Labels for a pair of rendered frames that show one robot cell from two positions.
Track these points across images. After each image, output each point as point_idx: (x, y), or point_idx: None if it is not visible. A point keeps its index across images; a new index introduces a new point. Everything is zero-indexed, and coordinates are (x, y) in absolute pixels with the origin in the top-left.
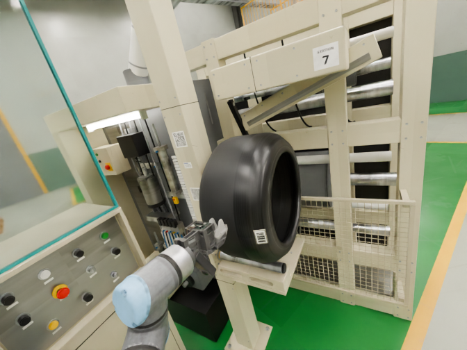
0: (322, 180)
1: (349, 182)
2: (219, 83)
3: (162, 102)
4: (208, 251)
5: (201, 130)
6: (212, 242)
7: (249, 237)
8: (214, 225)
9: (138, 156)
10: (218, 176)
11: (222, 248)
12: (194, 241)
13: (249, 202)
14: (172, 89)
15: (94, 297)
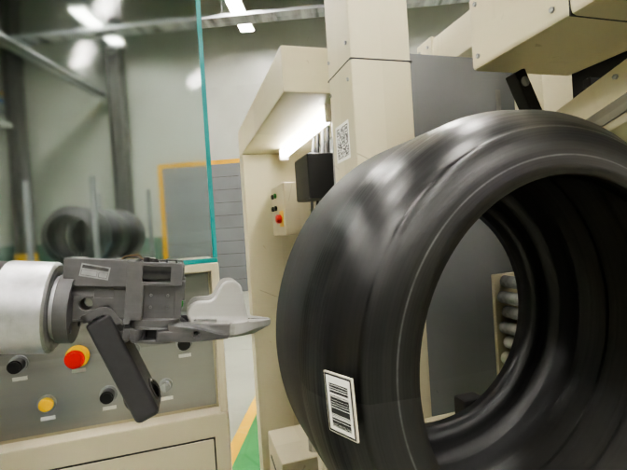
0: None
1: None
2: (483, 22)
3: (331, 62)
4: (131, 329)
5: (397, 127)
6: (161, 319)
7: (315, 391)
8: (181, 271)
9: (309, 197)
10: (330, 199)
11: (298, 420)
12: (102, 279)
13: (339, 269)
14: (344, 24)
15: (118, 405)
